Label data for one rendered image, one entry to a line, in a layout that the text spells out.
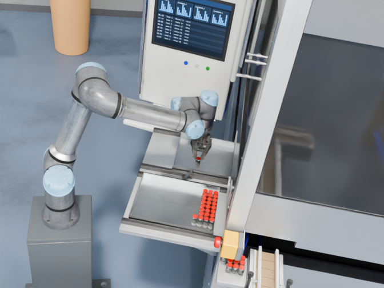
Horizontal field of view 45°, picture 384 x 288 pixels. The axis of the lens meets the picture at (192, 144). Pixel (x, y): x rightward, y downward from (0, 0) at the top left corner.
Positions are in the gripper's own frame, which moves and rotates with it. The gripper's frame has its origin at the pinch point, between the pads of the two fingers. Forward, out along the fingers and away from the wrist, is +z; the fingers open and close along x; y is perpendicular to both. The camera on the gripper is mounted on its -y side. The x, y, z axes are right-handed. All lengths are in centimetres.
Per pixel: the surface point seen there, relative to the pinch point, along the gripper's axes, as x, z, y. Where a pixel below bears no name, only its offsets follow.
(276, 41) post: 16, -83, 48
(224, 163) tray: 12.4, 5.2, -4.7
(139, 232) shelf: -16.5, 5.4, 46.5
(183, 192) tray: -3.3, 5.2, 19.7
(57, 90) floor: -135, 93, -168
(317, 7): 23, -94, 48
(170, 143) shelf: -15.2, 5.4, -12.2
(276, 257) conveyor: 35, -4, 53
